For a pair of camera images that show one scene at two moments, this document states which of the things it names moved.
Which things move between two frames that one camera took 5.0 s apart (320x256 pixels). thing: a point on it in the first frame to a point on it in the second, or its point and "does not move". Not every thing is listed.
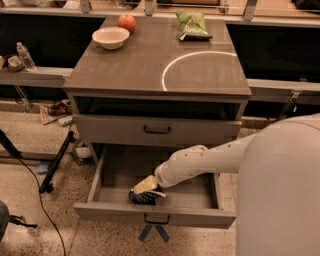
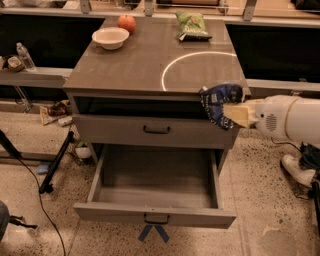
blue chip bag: [147, 197] to [214, 97]
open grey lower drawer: [119, 168] does not move
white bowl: [110, 37] does not move
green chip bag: [192, 26] does not move
